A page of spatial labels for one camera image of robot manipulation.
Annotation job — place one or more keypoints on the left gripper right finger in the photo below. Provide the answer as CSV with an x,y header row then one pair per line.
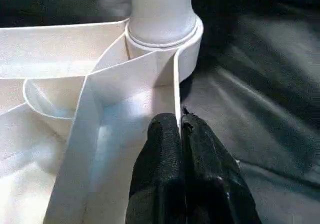
x,y
212,184

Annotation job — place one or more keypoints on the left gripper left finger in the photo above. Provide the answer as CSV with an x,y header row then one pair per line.
x,y
160,174

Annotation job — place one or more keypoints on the white plastic table top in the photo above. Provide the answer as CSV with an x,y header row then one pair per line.
x,y
100,96

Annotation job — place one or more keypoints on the white plastic table leg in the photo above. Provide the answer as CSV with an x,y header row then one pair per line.
x,y
162,14

